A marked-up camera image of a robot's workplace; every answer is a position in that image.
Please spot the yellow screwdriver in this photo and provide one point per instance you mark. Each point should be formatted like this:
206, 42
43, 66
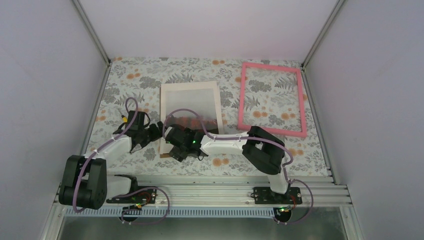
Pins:
123, 117

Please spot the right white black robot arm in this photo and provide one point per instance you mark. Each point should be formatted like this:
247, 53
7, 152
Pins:
263, 150

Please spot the right aluminium corner post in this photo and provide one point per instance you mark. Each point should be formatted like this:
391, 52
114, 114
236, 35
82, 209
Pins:
321, 35

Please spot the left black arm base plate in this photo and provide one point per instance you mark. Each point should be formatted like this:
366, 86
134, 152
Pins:
147, 196

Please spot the brown backing board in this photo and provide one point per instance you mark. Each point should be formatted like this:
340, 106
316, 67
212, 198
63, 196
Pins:
164, 155

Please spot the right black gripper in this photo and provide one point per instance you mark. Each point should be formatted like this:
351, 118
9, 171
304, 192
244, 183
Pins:
178, 154

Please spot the aluminium rail base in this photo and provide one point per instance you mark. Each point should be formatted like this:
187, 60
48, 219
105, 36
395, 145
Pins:
214, 208

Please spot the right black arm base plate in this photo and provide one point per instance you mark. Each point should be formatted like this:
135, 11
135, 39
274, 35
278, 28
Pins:
265, 196

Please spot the left aluminium corner post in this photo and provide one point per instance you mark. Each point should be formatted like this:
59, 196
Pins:
91, 30

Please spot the aluminium corner post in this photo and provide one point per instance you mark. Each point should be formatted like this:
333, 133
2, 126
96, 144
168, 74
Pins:
321, 35
91, 30

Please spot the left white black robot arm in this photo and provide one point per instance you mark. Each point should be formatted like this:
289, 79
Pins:
85, 182

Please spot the pink picture frame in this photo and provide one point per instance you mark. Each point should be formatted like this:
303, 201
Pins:
272, 97

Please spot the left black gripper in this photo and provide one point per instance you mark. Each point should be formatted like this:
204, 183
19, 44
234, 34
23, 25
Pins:
156, 135

